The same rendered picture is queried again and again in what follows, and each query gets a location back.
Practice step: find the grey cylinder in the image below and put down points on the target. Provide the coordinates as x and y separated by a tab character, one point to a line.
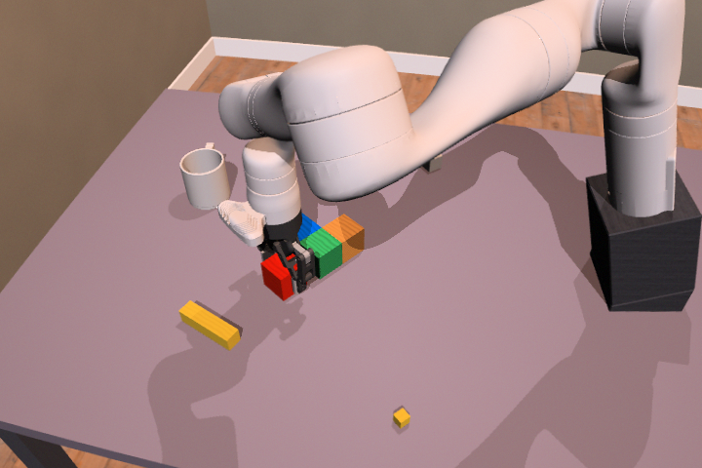
205	191

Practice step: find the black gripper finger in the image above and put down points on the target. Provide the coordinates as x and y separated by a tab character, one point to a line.
305	260
266	252

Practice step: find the green cube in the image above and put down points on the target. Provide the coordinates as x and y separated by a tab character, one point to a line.
327	250

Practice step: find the blue cube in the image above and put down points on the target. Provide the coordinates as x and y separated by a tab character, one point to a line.
308	227

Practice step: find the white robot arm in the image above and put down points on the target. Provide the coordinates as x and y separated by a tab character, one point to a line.
349	122

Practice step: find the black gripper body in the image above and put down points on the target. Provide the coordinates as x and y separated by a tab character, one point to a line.
287	232

